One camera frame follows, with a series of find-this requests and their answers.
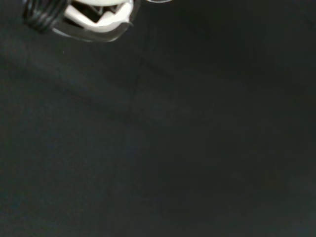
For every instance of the black table cloth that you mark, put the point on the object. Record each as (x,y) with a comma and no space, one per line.
(158,138)

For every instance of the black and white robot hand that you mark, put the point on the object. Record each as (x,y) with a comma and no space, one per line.
(106,23)

